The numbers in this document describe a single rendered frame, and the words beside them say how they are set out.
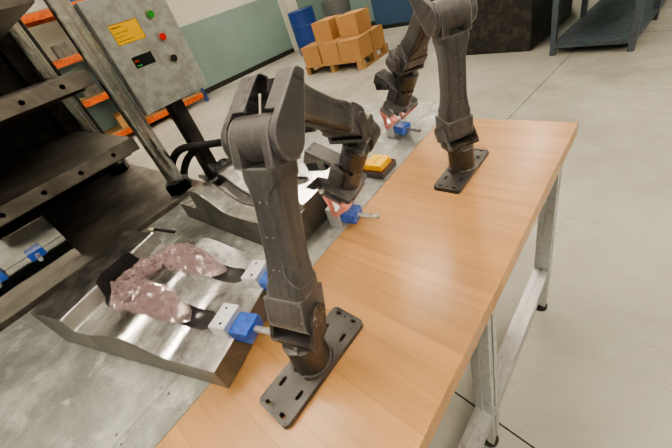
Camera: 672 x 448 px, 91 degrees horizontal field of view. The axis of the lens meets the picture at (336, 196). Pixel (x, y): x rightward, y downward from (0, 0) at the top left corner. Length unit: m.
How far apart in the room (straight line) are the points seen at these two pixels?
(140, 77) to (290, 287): 1.19
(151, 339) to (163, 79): 1.08
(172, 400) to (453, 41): 0.86
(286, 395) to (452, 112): 0.67
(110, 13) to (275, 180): 1.20
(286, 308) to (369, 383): 0.18
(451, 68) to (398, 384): 0.62
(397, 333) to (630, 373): 1.06
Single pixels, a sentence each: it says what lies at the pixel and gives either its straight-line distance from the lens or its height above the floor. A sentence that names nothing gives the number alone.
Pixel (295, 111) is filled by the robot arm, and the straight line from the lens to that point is 0.44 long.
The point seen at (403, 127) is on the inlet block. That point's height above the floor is 0.84.
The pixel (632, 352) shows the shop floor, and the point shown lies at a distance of 1.60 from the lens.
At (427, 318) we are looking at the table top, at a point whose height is 0.80.
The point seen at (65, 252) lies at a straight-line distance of 1.44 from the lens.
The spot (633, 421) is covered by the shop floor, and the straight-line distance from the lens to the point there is 1.48.
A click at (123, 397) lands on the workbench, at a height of 0.80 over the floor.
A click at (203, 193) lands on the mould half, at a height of 0.93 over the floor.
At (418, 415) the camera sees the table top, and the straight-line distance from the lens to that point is 0.55.
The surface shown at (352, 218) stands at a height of 0.83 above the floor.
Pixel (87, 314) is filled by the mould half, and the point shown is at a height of 0.88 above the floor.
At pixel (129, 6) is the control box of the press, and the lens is 1.56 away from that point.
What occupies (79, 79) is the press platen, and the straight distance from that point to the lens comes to 1.40.
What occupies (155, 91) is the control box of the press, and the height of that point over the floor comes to 1.14.
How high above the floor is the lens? 1.31
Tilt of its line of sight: 33 degrees down
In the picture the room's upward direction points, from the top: 19 degrees counter-clockwise
